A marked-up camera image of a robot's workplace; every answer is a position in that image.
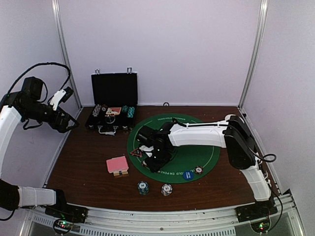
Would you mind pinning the aluminium front rail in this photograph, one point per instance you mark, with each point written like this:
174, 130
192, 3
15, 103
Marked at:
208, 222

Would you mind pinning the green blue chip stack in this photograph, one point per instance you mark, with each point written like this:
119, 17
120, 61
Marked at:
143, 188

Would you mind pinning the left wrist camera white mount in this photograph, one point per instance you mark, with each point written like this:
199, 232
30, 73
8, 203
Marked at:
60, 96

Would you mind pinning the black orange chip row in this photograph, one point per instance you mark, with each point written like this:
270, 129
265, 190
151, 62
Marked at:
103, 108

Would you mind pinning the blue tan chip stack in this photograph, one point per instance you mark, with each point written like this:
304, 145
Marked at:
166, 189

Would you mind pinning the black poker set case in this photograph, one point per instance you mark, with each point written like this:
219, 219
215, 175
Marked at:
113, 90

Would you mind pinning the blue small blind button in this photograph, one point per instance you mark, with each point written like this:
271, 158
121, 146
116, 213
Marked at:
188, 175

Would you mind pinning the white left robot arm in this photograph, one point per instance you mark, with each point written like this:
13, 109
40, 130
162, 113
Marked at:
30, 133

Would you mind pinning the gold card deck box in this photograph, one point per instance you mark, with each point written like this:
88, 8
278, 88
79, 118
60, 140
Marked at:
120, 173

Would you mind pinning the dark green chip row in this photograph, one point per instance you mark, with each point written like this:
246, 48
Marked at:
125, 108

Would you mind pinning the clear acrylic dealer button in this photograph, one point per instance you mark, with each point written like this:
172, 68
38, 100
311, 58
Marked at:
109, 119

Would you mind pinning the black orange chips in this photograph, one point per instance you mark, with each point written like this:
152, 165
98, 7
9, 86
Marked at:
143, 164
199, 170

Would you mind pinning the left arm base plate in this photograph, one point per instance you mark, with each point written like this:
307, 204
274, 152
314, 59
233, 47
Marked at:
74, 214

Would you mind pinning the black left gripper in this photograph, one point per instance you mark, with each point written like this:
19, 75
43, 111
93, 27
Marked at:
61, 127

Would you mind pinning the teal chip row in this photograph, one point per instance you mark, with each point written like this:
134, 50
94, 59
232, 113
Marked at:
131, 112

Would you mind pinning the blue tan chip row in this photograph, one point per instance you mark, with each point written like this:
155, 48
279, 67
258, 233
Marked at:
96, 110

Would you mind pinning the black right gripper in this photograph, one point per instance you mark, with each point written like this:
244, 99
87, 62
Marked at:
155, 167

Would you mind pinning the red-backed card deck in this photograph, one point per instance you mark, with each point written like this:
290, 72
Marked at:
117, 164

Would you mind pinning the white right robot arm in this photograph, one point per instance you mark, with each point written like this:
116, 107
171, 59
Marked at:
231, 133

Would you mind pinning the black red triangle all-in button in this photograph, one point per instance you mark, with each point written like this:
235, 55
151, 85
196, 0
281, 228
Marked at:
137, 152

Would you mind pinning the boxed card deck in case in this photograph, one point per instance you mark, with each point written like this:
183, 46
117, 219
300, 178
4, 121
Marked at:
113, 111

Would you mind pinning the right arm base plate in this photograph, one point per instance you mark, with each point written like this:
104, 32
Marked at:
253, 212

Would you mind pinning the green round poker mat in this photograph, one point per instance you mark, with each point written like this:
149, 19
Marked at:
185, 158

